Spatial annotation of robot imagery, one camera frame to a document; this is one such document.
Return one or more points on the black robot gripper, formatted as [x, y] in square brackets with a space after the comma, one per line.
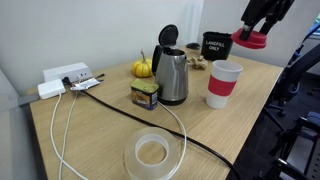
[256, 10]

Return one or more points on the pink silicone cup lid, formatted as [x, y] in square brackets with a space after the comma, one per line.
[256, 40]

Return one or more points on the white cup with red sleeve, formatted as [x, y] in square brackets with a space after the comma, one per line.
[223, 78]

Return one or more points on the black landfill only bin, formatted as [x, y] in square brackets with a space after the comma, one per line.
[216, 46]

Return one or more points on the black computer mouse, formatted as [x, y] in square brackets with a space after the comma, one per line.
[193, 46]

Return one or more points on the ginger root piece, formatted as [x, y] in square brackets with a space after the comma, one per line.
[198, 62]

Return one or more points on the stainless steel electric kettle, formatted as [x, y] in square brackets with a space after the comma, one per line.
[169, 66]

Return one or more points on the small yellow pumpkin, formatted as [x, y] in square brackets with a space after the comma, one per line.
[143, 67]

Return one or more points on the green-lidded food tin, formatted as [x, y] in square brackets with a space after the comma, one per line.
[144, 94]

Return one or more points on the silver foil packet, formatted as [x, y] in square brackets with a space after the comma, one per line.
[85, 84]

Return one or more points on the white power strip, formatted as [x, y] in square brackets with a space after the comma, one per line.
[75, 72]

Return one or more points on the clear tape roll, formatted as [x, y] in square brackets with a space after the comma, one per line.
[165, 169]

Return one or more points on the white power adapter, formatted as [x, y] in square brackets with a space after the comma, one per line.
[50, 89]

